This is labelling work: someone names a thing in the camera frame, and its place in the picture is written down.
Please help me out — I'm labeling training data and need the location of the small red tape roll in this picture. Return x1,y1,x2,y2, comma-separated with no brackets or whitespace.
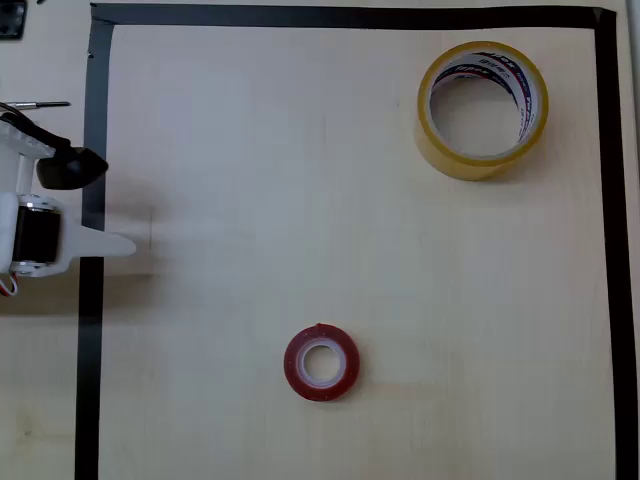
283,322,361,403

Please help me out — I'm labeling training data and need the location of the large yellow tape roll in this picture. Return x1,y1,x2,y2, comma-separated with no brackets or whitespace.
413,40,550,182

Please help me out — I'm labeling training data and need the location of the thin metal screwdriver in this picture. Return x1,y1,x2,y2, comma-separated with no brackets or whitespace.
0,100,72,112

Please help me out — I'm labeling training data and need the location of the black plastic part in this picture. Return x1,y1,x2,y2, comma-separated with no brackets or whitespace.
0,0,26,42

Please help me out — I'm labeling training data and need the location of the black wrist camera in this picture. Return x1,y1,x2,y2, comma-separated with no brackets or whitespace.
35,146,110,192

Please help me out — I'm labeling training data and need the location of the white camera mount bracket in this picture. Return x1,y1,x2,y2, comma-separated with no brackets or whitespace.
0,116,55,197

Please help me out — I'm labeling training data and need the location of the black camera cable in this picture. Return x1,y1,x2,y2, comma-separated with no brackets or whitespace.
0,111,72,152

